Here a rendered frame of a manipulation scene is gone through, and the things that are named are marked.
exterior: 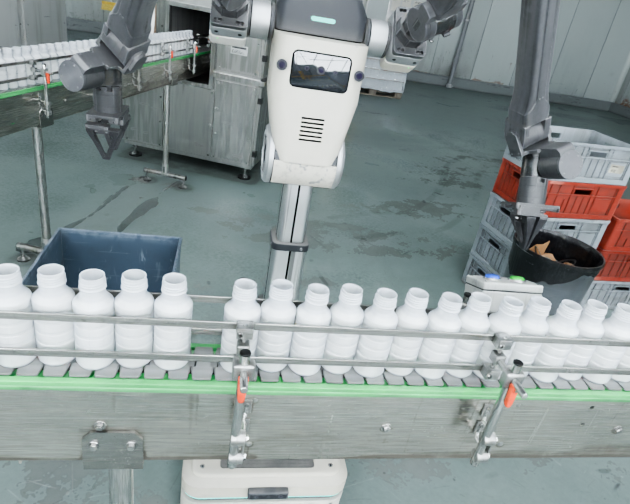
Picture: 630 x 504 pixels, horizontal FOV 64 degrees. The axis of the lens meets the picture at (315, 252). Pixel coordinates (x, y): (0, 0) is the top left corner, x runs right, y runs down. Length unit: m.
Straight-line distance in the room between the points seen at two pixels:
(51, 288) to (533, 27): 0.90
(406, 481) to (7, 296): 1.66
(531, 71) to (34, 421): 1.05
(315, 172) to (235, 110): 3.14
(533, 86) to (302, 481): 1.29
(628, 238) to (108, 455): 3.34
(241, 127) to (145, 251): 3.12
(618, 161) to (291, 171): 2.35
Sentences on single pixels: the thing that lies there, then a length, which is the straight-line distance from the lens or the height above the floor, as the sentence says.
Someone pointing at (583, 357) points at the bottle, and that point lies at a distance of 1.11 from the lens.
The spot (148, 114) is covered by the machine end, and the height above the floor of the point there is 0.42.
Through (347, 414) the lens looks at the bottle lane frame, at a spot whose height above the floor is 0.94.
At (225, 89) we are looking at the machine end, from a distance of 4.46.
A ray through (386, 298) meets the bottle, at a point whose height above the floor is 1.16.
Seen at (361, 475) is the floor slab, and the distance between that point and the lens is 2.11.
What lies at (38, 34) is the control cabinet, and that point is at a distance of 7.48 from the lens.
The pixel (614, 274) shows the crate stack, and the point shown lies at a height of 0.27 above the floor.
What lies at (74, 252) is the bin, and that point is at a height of 0.88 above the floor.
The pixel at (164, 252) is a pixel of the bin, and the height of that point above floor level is 0.90.
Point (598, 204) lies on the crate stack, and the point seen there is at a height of 0.76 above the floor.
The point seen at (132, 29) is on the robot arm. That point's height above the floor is 1.48.
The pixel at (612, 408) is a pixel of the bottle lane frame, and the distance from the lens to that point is 1.20.
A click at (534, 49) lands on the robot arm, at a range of 1.04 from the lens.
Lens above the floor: 1.59
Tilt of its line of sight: 27 degrees down
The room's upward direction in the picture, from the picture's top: 10 degrees clockwise
